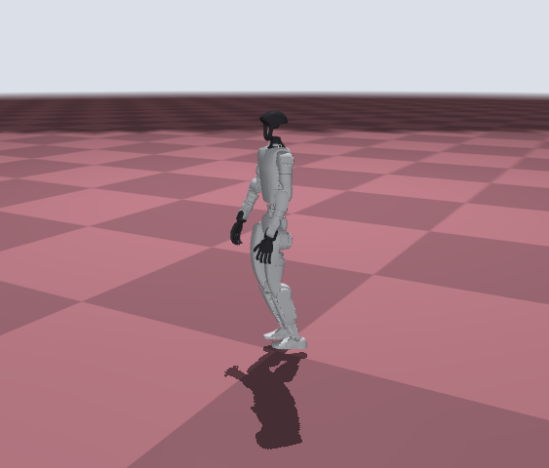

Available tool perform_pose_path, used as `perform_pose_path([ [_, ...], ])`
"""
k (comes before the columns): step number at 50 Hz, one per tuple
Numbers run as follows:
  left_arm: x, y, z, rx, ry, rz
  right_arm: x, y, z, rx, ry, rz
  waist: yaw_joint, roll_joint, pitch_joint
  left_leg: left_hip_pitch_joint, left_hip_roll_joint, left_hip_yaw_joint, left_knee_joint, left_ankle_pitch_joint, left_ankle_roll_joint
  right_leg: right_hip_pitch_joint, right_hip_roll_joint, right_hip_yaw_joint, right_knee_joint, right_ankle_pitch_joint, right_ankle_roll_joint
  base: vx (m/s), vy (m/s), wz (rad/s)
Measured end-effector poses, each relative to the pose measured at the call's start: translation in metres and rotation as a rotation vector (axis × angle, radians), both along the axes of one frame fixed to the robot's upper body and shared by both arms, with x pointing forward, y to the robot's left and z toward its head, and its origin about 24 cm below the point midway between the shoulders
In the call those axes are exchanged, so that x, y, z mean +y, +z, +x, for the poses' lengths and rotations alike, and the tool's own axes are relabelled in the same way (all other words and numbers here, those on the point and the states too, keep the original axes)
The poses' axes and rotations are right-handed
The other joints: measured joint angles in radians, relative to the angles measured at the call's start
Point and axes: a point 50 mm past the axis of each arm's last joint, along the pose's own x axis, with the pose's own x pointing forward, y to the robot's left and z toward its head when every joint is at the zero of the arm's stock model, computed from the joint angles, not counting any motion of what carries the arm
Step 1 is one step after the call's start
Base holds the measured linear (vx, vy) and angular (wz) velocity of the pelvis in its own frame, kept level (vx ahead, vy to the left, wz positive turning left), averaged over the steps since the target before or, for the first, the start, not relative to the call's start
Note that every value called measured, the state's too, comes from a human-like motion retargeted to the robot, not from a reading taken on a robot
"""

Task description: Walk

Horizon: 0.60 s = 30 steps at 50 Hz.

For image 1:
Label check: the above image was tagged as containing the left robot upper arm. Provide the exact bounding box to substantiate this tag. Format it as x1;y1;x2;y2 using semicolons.
276;151;294;202

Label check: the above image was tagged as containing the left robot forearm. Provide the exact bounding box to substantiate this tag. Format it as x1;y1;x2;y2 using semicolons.
266;191;289;238

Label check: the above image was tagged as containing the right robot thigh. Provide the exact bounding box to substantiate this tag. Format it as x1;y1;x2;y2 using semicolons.
250;222;271;293

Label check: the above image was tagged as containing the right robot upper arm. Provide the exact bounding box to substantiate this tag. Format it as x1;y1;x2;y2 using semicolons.
250;147;263;192

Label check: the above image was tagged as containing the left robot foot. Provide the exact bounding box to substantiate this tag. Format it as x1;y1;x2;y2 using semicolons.
271;336;307;349

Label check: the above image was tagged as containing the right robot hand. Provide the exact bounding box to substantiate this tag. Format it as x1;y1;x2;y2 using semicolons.
230;211;247;246

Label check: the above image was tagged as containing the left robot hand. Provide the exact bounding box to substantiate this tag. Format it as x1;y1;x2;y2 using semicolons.
254;229;278;264

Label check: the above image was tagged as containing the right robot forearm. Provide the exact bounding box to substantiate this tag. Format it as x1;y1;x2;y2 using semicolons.
237;187;259;220

